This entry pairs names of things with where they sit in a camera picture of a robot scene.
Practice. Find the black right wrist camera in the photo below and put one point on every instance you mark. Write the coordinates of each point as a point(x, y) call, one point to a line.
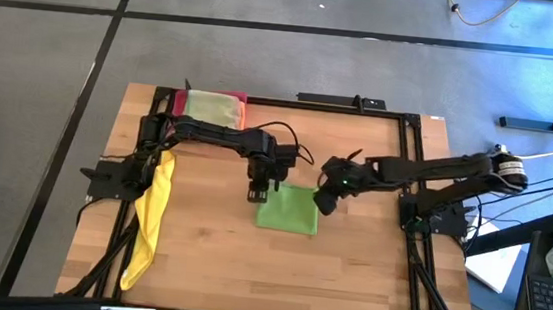
point(326, 203)

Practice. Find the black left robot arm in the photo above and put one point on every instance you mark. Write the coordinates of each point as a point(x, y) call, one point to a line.
point(198, 130)

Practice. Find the white flat board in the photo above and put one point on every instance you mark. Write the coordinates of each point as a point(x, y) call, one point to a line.
point(492, 266)

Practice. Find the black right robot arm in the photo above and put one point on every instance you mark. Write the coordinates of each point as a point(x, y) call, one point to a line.
point(446, 170)

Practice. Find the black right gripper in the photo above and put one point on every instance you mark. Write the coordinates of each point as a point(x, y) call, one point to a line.
point(345, 176)

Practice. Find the black desk leg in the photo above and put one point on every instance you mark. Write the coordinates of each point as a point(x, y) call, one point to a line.
point(535, 125)

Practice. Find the pale green microfiber towel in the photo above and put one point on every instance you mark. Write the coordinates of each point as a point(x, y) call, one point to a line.
point(213, 106)

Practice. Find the black aluminium table frame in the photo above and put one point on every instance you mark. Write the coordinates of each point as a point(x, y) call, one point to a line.
point(336, 108)

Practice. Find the pink plastic bin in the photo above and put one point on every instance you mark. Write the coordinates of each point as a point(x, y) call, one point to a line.
point(178, 101)

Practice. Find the bright green microfiber towel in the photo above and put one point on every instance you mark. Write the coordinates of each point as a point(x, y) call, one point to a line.
point(287, 208)

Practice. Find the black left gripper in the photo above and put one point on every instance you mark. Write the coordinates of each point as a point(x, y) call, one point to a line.
point(260, 183)

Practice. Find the black mounting bar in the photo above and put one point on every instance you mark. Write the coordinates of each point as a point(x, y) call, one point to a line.
point(341, 100)

